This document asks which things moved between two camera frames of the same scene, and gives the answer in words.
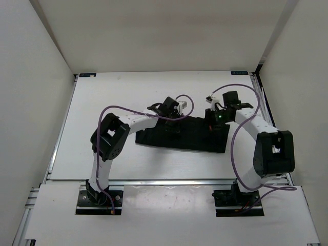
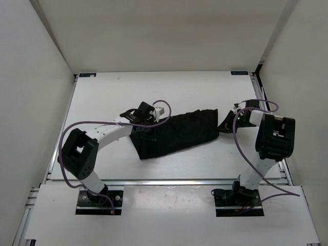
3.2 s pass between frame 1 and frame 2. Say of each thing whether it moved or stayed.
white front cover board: stayed
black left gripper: moved
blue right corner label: stayed
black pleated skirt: moved
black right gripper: moved
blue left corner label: stayed
